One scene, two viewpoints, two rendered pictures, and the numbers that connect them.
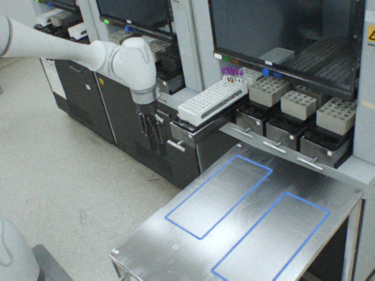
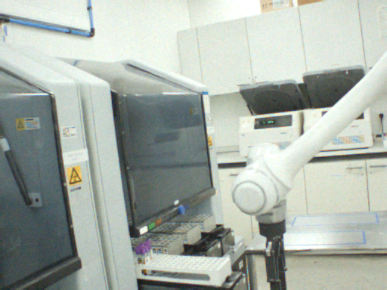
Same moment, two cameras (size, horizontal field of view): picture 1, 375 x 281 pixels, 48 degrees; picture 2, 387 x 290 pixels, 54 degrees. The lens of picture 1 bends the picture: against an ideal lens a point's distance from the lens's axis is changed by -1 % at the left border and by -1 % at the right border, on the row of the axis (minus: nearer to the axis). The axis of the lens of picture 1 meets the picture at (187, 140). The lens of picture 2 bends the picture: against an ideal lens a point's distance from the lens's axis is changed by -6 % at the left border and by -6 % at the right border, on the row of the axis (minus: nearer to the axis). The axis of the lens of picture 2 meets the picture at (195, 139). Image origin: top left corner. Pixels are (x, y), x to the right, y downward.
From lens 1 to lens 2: 2.20 m
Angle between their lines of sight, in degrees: 110
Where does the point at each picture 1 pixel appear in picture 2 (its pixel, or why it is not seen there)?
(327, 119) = (208, 222)
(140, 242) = not seen: outside the picture
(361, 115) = (215, 203)
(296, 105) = (195, 229)
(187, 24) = (94, 218)
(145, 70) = not seen: hidden behind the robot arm
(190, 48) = (98, 257)
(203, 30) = (115, 213)
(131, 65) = not seen: hidden behind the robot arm
